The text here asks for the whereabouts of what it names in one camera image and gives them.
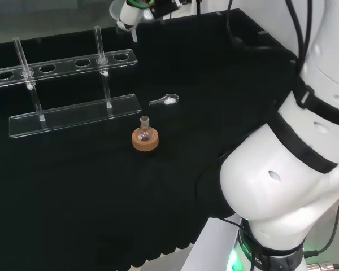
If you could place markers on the black bench cloth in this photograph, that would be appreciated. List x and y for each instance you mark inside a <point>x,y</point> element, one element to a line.
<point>101,197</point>

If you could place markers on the clear glass funnel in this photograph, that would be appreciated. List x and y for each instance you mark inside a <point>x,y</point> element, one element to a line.
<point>134,36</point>

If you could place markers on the clear round-bottom flask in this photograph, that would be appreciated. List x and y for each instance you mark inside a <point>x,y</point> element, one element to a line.
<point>145,132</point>

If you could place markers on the clear weighing funnel with powder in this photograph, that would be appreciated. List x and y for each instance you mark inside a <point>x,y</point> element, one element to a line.
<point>168,99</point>

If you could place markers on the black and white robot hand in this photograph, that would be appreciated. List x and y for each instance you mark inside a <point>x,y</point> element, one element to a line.
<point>128,15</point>

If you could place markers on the clear acrylic funnel stand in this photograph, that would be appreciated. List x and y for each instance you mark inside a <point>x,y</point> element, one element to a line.
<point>73,115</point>

